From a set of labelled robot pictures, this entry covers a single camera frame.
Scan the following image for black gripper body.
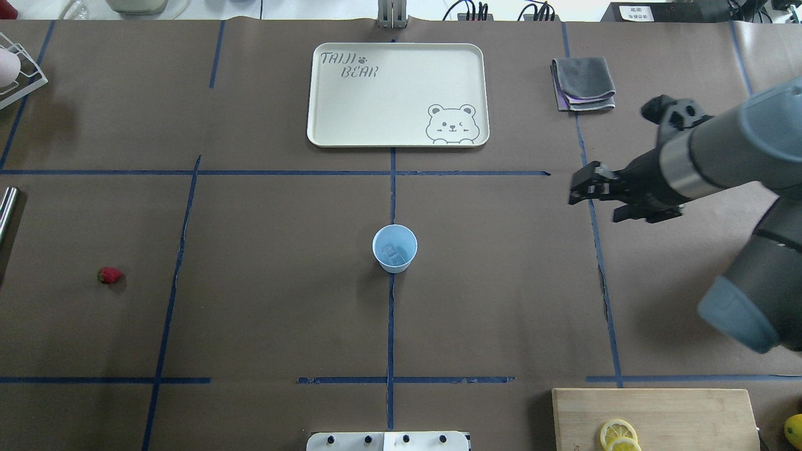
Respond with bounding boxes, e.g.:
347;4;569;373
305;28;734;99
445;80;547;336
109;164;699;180
618;149;687;209

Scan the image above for light blue cup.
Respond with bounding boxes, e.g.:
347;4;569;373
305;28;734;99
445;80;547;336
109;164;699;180
372;224;419;274

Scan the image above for clear ice cube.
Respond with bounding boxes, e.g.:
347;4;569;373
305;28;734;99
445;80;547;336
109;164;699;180
381;244;409;267

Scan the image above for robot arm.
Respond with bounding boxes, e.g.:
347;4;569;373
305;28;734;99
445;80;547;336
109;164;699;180
568;77;800;354

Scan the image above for white cup rack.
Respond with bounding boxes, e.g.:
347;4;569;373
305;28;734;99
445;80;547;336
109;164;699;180
1;33;49;110

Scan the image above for pink cup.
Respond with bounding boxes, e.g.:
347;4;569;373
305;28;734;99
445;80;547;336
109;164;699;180
0;48;22;88

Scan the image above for grey folded cloth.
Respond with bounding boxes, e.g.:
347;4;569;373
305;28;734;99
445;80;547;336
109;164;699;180
550;57;616;113

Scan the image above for wooden cutting board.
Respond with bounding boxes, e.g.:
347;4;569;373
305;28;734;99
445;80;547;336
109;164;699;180
551;388;760;450

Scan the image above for lemon slices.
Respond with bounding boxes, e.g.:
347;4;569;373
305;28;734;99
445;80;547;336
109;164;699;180
599;418;642;450

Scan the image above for cream bear tray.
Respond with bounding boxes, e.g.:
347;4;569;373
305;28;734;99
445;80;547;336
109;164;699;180
306;42;490;148

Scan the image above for yellow lemon pile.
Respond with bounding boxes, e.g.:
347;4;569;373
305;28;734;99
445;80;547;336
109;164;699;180
784;413;802;450

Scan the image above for red strawberry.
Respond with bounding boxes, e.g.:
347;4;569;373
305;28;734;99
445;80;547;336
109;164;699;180
96;266;124;285

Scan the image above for steel muddler black tip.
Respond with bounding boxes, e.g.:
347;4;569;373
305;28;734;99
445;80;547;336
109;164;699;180
0;186;19;243

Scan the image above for red bottle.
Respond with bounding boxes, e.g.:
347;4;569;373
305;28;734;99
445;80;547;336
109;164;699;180
0;0;18;20

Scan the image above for aluminium frame post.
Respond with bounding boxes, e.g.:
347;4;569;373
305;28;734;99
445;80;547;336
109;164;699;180
377;0;409;29

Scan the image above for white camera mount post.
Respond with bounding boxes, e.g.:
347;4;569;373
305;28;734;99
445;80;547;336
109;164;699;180
306;430;472;450

